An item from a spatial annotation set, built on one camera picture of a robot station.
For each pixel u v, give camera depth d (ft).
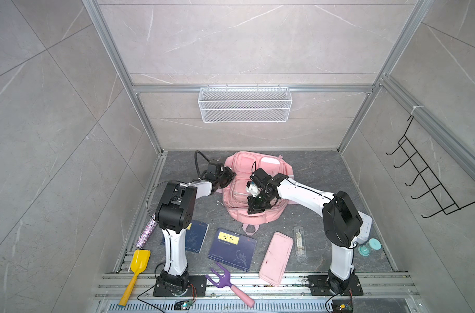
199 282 2.45
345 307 2.30
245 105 3.31
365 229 2.75
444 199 2.10
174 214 1.78
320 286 2.40
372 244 2.49
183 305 2.25
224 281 2.46
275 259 2.56
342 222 1.61
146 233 2.76
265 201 2.48
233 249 2.69
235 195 3.04
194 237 2.81
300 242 2.72
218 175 2.81
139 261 2.61
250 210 2.52
